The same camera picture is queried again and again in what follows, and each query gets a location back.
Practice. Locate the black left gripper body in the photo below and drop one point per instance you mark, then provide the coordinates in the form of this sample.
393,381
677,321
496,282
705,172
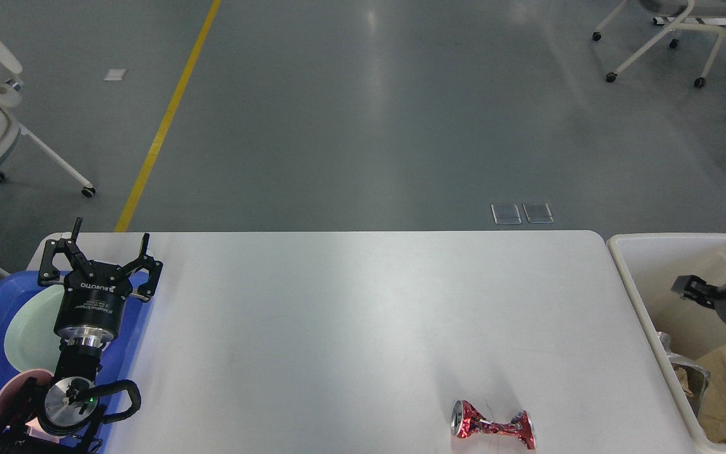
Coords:
94,307

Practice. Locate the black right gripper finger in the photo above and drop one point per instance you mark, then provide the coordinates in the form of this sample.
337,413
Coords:
693,288

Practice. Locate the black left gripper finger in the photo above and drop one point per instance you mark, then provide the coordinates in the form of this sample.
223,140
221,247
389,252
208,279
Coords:
123,287
48,274

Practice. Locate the light green plate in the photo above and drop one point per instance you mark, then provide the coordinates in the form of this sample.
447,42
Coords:
30,341

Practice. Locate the aluminium foil tray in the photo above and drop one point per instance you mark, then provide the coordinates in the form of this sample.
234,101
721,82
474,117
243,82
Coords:
700,377

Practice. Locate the red foil wrapper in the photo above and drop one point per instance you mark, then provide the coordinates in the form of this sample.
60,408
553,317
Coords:
466,420

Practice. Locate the brown paper ball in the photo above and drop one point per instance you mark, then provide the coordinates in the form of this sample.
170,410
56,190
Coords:
683,377

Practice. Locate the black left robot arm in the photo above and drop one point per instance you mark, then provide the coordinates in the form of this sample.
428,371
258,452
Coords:
65,414

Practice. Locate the beige plastic bin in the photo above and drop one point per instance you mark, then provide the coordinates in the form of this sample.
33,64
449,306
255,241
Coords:
648,264

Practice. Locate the white wheeled chair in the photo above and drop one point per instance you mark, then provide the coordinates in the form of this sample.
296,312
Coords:
680,10

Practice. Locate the white chair base bar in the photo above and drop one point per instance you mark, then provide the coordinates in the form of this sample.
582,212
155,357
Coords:
662,20

